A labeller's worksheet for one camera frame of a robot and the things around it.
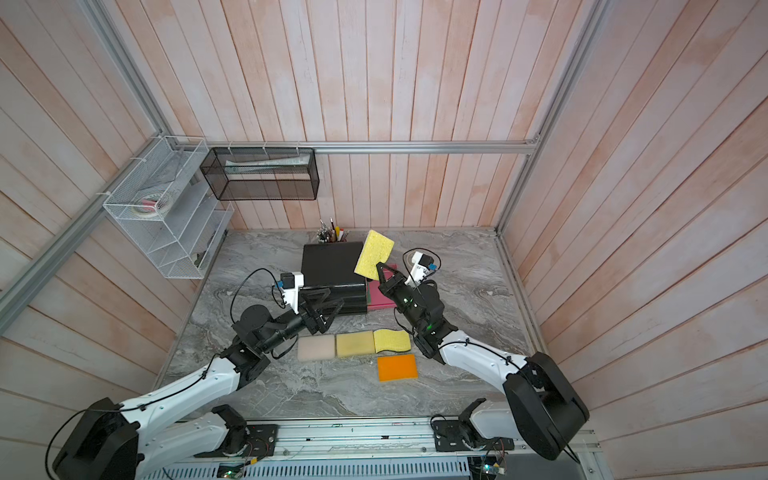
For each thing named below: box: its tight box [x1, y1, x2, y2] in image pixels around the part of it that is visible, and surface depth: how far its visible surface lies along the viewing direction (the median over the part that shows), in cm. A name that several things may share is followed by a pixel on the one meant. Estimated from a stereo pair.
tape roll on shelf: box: [133, 193, 165, 213], surface depth 76 cm
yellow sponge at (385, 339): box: [373, 329, 411, 353], surface depth 92 cm
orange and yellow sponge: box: [377, 354, 419, 382], surface depth 88 cm
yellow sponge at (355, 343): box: [336, 331, 375, 357], surface depth 90 cm
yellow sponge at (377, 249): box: [354, 229, 394, 281], surface depth 77 cm
